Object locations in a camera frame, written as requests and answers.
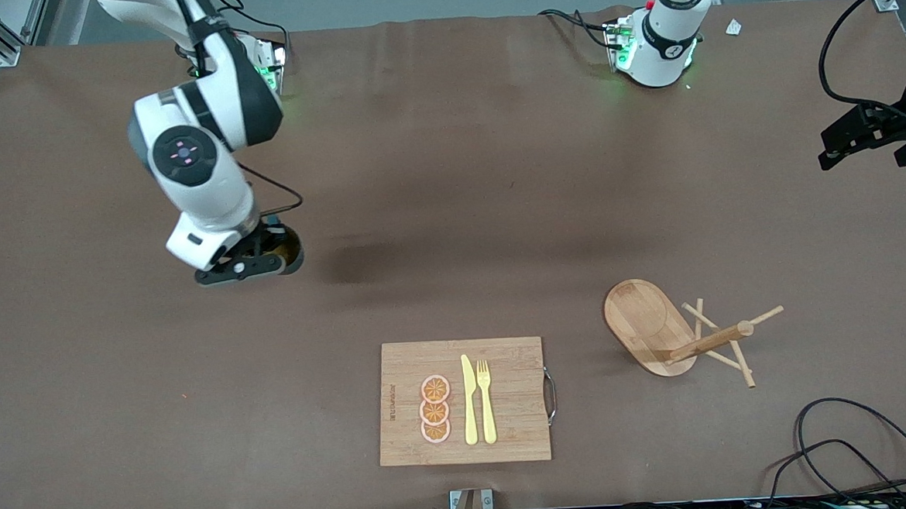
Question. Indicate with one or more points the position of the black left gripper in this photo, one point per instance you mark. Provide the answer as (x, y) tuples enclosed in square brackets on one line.
[(889, 123)]

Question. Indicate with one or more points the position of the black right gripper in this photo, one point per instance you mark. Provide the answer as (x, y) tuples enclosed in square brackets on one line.
[(277, 243)]

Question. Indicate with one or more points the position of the dark green cup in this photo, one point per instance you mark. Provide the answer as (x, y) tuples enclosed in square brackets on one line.
[(292, 257)]

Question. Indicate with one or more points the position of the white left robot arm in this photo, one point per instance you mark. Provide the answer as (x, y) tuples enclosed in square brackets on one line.
[(670, 41)]

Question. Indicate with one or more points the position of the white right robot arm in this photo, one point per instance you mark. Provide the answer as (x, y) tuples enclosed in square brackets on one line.
[(200, 159)]

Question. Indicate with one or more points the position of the brown table cover sheet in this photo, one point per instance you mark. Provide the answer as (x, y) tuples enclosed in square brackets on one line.
[(196, 376)]

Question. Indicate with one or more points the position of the white paper scrap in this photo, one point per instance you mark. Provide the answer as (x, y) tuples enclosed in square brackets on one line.
[(733, 27)]

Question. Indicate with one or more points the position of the orange slice toy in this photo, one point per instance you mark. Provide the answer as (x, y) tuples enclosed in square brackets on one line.
[(435, 431), (435, 389), (434, 412)]

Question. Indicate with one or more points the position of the yellow plastic knife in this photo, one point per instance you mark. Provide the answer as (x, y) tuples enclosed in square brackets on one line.
[(470, 409)]

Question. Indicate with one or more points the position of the bamboo cutting board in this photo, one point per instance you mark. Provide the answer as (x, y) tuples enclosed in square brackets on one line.
[(505, 360)]

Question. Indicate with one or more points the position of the wooden mug tree rack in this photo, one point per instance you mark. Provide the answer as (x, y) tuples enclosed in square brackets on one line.
[(643, 322)]

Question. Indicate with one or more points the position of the yellow plastic fork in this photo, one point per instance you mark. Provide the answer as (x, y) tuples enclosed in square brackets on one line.
[(487, 415)]

